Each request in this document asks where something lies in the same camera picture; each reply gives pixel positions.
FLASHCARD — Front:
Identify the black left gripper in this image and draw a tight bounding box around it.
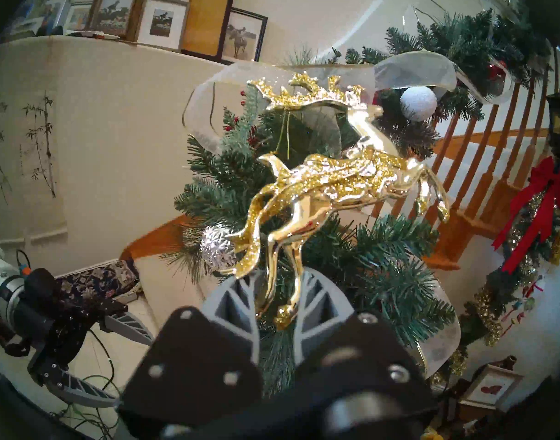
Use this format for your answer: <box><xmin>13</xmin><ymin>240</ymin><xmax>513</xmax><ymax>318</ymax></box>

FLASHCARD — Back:
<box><xmin>13</xmin><ymin>269</ymin><xmax>155</xmax><ymax>409</ymax></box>

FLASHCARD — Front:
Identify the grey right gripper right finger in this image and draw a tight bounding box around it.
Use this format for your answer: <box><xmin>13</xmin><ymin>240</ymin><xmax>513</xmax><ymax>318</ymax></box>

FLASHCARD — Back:
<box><xmin>293</xmin><ymin>266</ymin><xmax>436</xmax><ymax>424</ymax></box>

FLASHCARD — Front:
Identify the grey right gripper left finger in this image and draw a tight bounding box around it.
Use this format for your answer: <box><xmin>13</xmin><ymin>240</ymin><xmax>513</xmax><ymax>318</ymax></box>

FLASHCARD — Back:
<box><xmin>119</xmin><ymin>272</ymin><xmax>265</xmax><ymax>427</ymax></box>

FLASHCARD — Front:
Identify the gold glitter reindeer ornament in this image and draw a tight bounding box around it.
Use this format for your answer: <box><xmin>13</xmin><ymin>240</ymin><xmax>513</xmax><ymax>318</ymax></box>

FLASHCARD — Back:
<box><xmin>219</xmin><ymin>71</ymin><xmax>451</xmax><ymax>331</ymax></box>

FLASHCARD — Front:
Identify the green pine Christmas garland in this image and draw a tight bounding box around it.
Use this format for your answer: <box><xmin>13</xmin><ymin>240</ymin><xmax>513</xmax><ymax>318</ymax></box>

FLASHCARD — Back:
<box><xmin>161</xmin><ymin>8</ymin><xmax>555</xmax><ymax>398</ymax></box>

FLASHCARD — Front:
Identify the silver faceted ball ornament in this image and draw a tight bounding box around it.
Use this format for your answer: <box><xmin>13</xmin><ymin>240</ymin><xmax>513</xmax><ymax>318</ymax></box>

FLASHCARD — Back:
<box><xmin>200</xmin><ymin>225</ymin><xmax>238</xmax><ymax>270</ymax></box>

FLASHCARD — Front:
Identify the white glitter ball ornament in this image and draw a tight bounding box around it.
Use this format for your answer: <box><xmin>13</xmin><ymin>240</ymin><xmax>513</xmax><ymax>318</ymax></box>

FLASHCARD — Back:
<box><xmin>400</xmin><ymin>86</ymin><xmax>438</xmax><ymax>122</ymax></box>

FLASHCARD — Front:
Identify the red ball ornament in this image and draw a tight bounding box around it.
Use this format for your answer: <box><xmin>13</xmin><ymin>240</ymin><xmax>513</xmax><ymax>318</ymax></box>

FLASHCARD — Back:
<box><xmin>488</xmin><ymin>61</ymin><xmax>510</xmax><ymax>85</ymax></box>

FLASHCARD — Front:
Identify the dark patterned rug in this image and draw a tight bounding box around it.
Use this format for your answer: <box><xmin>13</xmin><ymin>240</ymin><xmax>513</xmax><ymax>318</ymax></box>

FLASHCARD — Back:
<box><xmin>54</xmin><ymin>259</ymin><xmax>141</xmax><ymax>303</ymax></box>

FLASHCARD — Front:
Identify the sheer white gold-edged ribbon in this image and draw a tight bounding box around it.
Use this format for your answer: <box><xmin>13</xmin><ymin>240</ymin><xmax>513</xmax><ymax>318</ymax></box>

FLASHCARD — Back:
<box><xmin>415</xmin><ymin>258</ymin><xmax>462</xmax><ymax>376</ymax></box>
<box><xmin>183</xmin><ymin>49</ymin><xmax>515</xmax><ymax>156</ymax></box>

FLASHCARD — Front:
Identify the dark red vase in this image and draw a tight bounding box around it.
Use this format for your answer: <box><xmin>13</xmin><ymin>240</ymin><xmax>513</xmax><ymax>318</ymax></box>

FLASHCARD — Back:
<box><xmin>490</xmin><ymin>355</ymin><xmax>519</xmax><ymax>372</ymax></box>

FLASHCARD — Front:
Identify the wooden stair balustrade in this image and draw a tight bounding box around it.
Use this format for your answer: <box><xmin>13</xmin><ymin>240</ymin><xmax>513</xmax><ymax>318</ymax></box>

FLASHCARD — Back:
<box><xmin>371</xmin><ymin>43</ymin><xmax>560</xmax><ymax>271</ymax></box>

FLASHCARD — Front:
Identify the red berry cluster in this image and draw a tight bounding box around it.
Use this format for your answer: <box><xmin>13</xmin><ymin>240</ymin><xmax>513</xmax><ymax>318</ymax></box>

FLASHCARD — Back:
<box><xmin>224</xmin><ymin>90</ymin><xmax>258</xmax><ymax>147</ymax></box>

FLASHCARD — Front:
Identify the red velvet bow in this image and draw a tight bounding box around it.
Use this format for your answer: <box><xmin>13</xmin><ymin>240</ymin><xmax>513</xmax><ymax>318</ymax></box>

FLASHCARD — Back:
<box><xmin>492</xmin><ymin>156</ymin><xmax>560</xmax><ymax>275</ymax></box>

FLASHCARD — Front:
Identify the framed horse rider photo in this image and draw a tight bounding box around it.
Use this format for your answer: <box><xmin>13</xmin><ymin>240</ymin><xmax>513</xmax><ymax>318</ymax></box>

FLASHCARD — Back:
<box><xmin>217</xmin><ymin>6</ymin><xmax>268</xmax><ymax>64</ymax></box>

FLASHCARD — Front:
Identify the white framed horse photo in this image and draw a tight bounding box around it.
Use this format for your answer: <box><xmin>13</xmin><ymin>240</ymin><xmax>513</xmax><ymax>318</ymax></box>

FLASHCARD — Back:
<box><xmin>136</xmin><ymin>0</ymin><xmax>190</xmax><ymax>51</ymax></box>

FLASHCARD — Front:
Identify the small silver framed photo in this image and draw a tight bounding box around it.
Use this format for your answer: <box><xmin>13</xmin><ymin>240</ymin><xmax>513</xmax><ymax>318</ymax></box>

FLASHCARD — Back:
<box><xmin>63</xmin><ymin>1</ymin><xmax>93</xmax><ymax>33</ymax></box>

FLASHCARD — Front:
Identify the brown framed horse photo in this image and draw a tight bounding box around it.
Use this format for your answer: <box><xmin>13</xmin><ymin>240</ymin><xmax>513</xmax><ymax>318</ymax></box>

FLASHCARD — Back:
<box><xmin>87</xmin><ymin>0</ymin><xmax>147</xmax><ymax>42</ymax></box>

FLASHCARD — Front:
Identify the grey framed person photo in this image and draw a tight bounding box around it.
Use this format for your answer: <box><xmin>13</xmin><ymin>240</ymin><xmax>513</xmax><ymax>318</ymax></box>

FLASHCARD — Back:
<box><xmin>8</xmin><ymin>0</ymin><xmax>72</xmax><ymax>37</ymax></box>

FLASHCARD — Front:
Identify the brown framed picture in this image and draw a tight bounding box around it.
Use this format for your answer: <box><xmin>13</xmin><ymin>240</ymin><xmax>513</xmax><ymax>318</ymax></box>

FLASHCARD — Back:
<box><xmin>181</xmin><ymin>0</ymin><xmax>238</xmax><ymax>59</ymax></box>

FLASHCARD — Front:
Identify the black floor cable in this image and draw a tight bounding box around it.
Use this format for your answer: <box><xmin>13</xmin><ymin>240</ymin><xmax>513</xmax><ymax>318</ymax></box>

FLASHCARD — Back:
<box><xmin>86</xmin><ymin>328</ymin><xmax>116</xmax><ymax>380</ymax></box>

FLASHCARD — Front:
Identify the green cable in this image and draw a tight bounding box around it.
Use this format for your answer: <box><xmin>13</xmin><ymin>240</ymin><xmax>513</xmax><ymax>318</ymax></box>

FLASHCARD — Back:
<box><xmin>62</xmin><ymin>374</ymin><xmax>121</xmax><ymax>440</ymax></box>

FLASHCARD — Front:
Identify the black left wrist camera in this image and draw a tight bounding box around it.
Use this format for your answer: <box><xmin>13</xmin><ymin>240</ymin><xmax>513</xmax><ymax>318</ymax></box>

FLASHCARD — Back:
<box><xmin>25</xmin><ymin>267</ymin><xmax>59</xmax><ymax>303</ymax></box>

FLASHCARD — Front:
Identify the small silver picture frame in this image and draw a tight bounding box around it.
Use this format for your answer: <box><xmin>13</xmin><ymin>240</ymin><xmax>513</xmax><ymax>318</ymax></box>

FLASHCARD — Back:
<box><xmin>460</xmin><ymin>363</ymin><xmax>524</xmax><ymax>408</ymax></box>

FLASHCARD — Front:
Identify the lamp post garland with tinsel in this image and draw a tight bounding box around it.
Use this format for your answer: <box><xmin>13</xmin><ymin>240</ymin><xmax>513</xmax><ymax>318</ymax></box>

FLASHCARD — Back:
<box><xmin>445</xmin><ymin>187</ymin><xmax>560</xmax><ymax>381</ymax></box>

